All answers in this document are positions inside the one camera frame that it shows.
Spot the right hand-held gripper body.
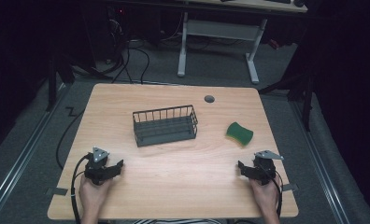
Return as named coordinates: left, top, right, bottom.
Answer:
left=251, top=149, right=285, bottom=187

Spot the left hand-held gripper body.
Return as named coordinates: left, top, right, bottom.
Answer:
left=83, top=147, right=113, bottom=187

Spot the green sponge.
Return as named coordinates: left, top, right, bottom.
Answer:
left=225, top=121, right=255, bottom=147

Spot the dark wire basket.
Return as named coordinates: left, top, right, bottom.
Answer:
left=132, top=105, right=199, bottom=147

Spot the person's left hand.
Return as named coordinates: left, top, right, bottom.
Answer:
left=78, top=175, right=115, bottom=213

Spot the person's right hand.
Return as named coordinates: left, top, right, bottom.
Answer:
left=249, top=174, right=283, bottom=214

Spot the grey tape strip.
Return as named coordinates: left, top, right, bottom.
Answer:
left=45, top=187, right=69, bottom=197
left=281, top=183, right=300, bottom=192

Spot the black metal stand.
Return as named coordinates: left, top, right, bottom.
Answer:
left=45, top=54, right=77, bottom=113
left=257, top=69, right=317, bottom=133

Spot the person's striped clothing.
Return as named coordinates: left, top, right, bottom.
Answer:
left=132, top=218, right=225, bottom=224

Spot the black computer tower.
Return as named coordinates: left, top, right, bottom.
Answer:
left=79, top=5, right=130, bottom=68

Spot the white desk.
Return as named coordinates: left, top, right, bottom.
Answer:
left=105, top=0, right=308, bottom=85

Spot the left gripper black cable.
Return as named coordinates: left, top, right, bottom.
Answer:
left=69, top=153, right=92, bottom=224

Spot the black floor cable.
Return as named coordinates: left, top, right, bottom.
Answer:
left=55, top=106, right=85, bottom=171

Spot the metal floor rail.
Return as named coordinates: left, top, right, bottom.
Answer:
left=289, top=98, right=351, bottom=224
left=0, top=83, right=73, bottom=217

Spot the bundle of black floor cables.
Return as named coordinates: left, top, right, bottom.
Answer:
left=93, top=36, right=151, bottom=86

